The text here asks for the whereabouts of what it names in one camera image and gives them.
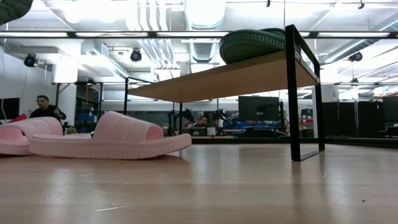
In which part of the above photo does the pink foam slide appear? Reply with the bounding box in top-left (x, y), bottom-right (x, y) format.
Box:
top-left (0, 116), bottom-right (63, 156)
top-left (28, 111), bottom-right (193, 161)

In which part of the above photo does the green foam slide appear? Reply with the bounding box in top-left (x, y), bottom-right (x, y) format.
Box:
top-left (218, 27), bottom-right (302, 65)

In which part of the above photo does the person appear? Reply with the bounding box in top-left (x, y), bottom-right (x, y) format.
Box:
top-left (29, 95), bottom-right (67, 121)
top-left (195, 115), bottom-right (210, 128)

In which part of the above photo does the black monitor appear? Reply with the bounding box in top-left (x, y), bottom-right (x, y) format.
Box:
top-left (382, 96), bottom-right (398, 124)
top-left (0, 97), bottom-right (21, 121)
top-left (238, 95), bottom-right (280, 122)

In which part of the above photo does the red object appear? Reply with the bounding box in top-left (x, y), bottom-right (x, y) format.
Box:
top-left (9, 113), bottom-right (28, 123)

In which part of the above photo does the green potted plant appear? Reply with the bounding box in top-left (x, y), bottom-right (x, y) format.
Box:
top-left (0, 0), bottom-right (34, 26)

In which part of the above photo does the wooden shelf with black frame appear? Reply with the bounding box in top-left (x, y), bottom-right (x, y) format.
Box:
top-left (123, 24), bottom-right (326, 162)

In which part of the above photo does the black background station frame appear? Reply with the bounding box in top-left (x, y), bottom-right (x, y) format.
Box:
top-left (51, 81), bottom-right (104, 127)

